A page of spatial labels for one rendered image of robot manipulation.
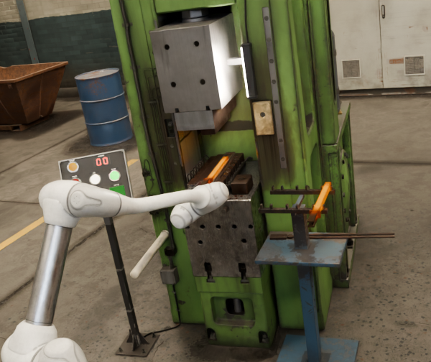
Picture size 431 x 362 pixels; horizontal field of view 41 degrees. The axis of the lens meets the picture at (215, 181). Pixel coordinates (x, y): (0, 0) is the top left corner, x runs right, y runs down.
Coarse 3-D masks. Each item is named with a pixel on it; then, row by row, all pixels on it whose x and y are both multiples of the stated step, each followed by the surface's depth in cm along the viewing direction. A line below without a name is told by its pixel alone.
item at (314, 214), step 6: (324, 186) 275; (324, 192) 268; (318, 198) 263; (324, 198) 263; (318, 204) 257; (312, 210) 250; (318, 210) 250; (312, 216) 246; (318, 216) 250; (312, 222) 242
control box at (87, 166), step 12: (96, 156) 299; (108, 156) 299; (120, 156) 300; (60, 168) 297; (84, 168) 298; (96, 168) 298; (108, 168) 299; (120, 168) 299; (84, 180) 297; (108, 180) 297; (120, 180) 298; (132, 192) 302
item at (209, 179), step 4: (224, 160) 319; (220, 164) 313; (216, 168) 309; (220, 168) 310; (212, 172) 304; (216, 172) 304; (208, 176) 300; (212, 176) 299; (204, 180) 292; (208, 180) 294; (212, 180) 294; (200, 184) 288; (204, 184) 287
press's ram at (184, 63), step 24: (168, 24) 292; (192, 24) 275; (216, 24) 275; (168, 48) 275; (192, 48) 272; (216, 48) 274; (168, 72) 280; (192, 72) 276; (216, 72) 273; (240, 72) 312; (168, 96) 285; (192, 96) 281; (216, 96) 278
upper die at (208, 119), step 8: (232, 104) 313; (176, 112) 288; (184, 112) 286; (192, 112) 284; (200, 112) 283; (208, 112) 282; (216, 112) 287; (224, 112) 300; (176, 120) 289; (184, 120) 287; (192, 120) 286; (200, 120) 285; (208, 120) 284; (216, 120) 287; (184, 128) 289; (192, 128) 288; (200, 128) 286; (208, 128) 285
